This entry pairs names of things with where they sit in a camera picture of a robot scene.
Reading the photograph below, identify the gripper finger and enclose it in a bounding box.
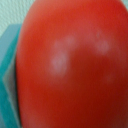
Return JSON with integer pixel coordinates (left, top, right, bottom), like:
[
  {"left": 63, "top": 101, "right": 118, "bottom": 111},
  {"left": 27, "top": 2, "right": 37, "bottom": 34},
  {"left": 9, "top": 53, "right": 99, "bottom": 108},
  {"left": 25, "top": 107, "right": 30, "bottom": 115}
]
[{"left": 0, "top": 24, "right": 22, "bottom": 128}]

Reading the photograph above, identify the red tomato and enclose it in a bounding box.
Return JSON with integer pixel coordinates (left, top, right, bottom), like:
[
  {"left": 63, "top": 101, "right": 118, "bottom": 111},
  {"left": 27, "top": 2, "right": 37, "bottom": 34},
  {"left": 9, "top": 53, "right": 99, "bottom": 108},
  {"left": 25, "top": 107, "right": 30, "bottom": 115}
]
[{"left": 16, "top": 0, "right": 128, "bottom": 128}]

